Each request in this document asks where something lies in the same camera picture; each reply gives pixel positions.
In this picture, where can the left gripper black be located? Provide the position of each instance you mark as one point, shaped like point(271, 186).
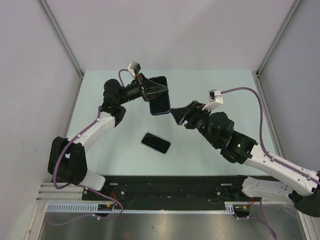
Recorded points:
point(149, 87)

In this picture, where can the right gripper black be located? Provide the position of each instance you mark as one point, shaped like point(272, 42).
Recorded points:
point(191, 113)

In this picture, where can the right aluminium frame post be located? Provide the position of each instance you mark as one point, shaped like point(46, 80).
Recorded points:
point(279, 35)

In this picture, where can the left aluminium frame post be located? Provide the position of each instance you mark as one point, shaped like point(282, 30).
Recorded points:
point(53, 22)

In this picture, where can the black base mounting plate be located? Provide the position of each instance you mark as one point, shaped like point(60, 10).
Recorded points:
point(175, 192)

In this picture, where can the black phone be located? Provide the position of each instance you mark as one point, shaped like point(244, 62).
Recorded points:
point(156, 143)

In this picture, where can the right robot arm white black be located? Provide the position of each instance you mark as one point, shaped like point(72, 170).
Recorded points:
point(293, 184)

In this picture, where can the aluminium rail front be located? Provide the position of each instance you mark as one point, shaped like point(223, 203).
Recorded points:
point(48, 193)

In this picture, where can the aluminium frame post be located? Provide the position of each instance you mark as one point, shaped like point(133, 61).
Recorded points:
point(279, 35)
point(53, 22)

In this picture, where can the white slotted cable duct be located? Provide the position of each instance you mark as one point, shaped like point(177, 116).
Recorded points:
point(103, 208)

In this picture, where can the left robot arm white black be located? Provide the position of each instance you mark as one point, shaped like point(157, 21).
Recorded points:
point(67, 159)

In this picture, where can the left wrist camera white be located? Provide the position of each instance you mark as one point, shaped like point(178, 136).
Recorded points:
point(134, 69)

